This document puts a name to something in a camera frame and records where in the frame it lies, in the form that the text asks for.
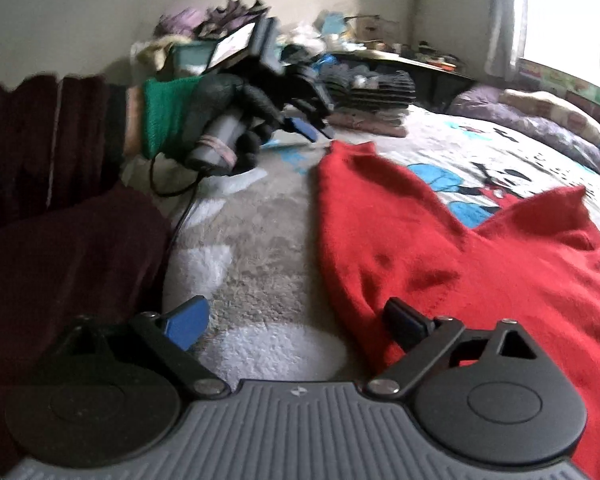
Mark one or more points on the striped dark folded clothes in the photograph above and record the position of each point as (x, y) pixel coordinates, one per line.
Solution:
(360, 88)

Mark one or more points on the pink folded garment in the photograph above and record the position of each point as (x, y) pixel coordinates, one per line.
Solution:
(381, 122)

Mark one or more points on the purple quilt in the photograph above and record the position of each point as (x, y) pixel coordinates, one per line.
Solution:
(483, 102)

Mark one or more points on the dark side table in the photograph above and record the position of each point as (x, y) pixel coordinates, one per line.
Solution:
(435, 88)

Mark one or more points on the white grey curtain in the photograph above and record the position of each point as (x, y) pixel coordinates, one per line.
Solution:
(507, 37)

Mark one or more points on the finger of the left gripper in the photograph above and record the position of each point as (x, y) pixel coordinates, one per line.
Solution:
(302, 127)

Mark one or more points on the patterned beige pillow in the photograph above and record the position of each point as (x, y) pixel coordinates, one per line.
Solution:
(561, 112)

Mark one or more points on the clutter clothes pile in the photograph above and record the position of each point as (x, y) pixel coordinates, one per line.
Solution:
(187, 42)

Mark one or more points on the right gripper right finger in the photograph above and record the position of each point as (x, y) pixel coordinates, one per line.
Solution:
(425, 343)

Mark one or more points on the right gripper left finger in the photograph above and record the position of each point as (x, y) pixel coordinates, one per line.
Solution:
(171, 335)

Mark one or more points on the Mickey Mouse grey blanket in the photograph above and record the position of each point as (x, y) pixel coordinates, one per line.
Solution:
(460, 217)

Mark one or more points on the colourful foam bed barrier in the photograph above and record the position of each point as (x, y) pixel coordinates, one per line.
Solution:
(577, 91)

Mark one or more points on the red knit sweater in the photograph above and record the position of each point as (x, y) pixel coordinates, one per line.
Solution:
(383, 233)

